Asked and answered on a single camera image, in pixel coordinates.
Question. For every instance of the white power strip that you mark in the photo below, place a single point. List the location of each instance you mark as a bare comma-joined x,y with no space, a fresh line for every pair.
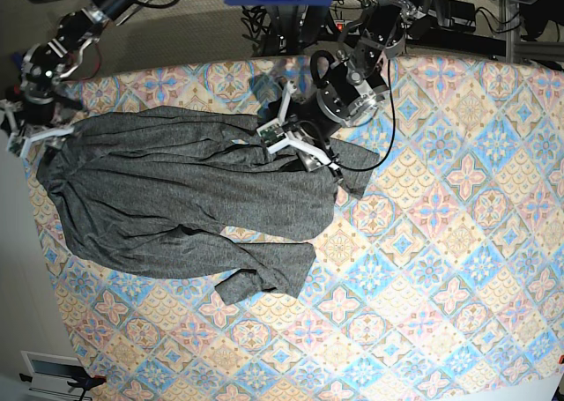
340,24

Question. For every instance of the grey t-shirt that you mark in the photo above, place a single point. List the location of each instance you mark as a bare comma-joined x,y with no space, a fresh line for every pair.
174,193

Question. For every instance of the white floor vent box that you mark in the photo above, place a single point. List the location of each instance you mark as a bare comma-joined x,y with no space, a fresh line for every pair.
50,375

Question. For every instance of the aluminium frame post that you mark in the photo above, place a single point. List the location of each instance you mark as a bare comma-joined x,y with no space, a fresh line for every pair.
510,28

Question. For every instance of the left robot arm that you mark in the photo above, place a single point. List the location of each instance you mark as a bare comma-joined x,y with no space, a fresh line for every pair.
349,87

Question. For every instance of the patterned tile tablecloth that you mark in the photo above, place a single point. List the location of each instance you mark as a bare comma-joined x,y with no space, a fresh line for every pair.
444,280

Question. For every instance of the blue black bottom clamp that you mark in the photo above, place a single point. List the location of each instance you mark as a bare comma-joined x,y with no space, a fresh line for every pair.
87,383

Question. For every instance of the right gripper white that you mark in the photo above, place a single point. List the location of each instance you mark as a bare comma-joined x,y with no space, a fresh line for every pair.
22,136

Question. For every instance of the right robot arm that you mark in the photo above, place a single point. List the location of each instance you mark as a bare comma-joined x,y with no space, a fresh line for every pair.
28,109

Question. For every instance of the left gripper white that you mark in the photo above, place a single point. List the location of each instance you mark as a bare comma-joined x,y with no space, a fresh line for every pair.
305,137

